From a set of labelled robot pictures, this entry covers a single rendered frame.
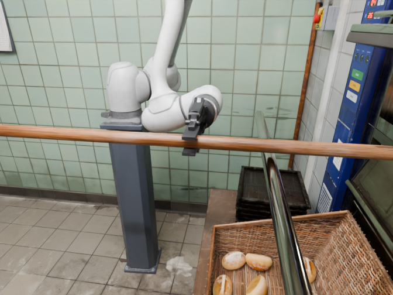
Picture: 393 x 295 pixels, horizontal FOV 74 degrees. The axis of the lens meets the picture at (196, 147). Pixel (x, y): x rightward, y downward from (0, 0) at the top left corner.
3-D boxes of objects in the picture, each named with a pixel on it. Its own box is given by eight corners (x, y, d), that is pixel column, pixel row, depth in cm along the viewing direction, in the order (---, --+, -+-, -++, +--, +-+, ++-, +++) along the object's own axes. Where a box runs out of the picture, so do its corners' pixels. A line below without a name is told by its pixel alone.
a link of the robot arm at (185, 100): (226, 117, 83) (188, 130, 87) (228, 104, 97) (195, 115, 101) (214, 85, 80) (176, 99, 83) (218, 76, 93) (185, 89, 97)
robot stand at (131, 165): (133, 247, 186) (114, 112, 144) (161, 249, 185) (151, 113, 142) (123, 272, 168) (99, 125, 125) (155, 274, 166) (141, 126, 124)
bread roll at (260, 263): (273, 257, 96) (272, 273, 94) (271, 258, 102) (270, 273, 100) (245, 251, 99) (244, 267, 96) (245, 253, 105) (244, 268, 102)
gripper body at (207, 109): (215, 99, 75) (212, 109, 67) (214, 127, 79) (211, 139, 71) (190, 98, 77) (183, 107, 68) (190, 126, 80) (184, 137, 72)
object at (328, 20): (330, 30, 129) (334, 7, 125) (336, 30, 120) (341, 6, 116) (314, 30, 130) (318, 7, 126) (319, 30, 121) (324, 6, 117)
